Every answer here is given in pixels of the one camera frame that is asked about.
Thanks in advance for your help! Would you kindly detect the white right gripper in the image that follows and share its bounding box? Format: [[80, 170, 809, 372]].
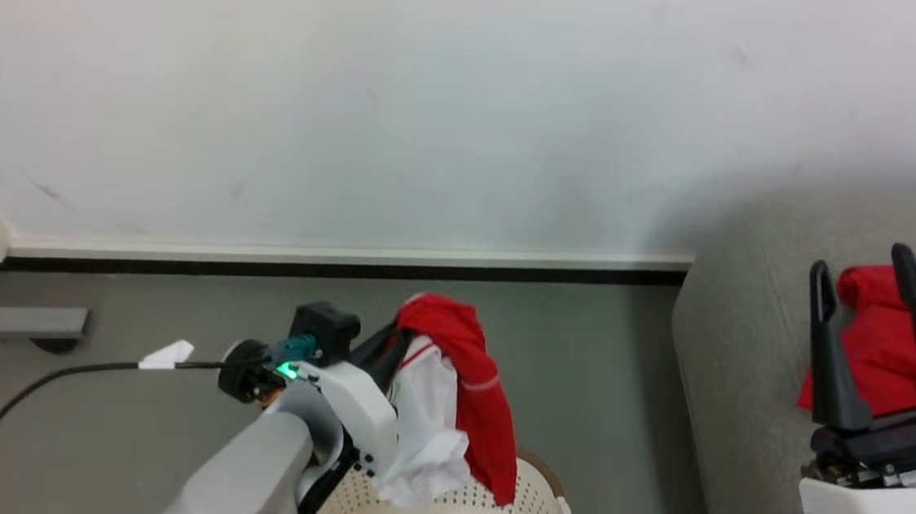
[[791, 236, 916, 514]]

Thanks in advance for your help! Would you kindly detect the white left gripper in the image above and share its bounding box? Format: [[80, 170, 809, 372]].
[[254, 314, 414, 514]]

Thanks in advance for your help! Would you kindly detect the red and white garment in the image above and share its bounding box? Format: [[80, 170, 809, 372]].
[[795, 258, 916, 423]]

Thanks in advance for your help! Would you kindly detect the white and red shirt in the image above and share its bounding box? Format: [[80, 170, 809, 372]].
[[369, 290, 533, 514]]

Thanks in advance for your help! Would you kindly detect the grey fabric sofa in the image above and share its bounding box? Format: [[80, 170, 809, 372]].
[[657, 177, 916, 514]]

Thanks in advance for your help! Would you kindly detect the black furniture foot pad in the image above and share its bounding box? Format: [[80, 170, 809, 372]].
[[29, 334, 81, 356]]

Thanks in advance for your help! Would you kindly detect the teal camera connector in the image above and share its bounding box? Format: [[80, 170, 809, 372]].
[[273, 332, 322, 369]]

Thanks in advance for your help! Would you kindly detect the white wall cable trunking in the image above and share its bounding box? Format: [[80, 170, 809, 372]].
[[7, 201, 696, 311]]

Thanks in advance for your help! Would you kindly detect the black round cable plug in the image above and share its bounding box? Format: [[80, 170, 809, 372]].
[[215, 336, 290, 409]]

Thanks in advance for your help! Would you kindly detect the white cable tag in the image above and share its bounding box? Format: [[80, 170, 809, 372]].
[[137, 336, 196, 374]]

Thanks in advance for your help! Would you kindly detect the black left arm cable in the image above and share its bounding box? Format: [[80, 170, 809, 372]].
[[0, 341, 227, 514]]

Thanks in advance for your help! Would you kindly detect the grey metal furniture frame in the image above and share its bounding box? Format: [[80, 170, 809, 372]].
[[0, 270, 92, 392]]

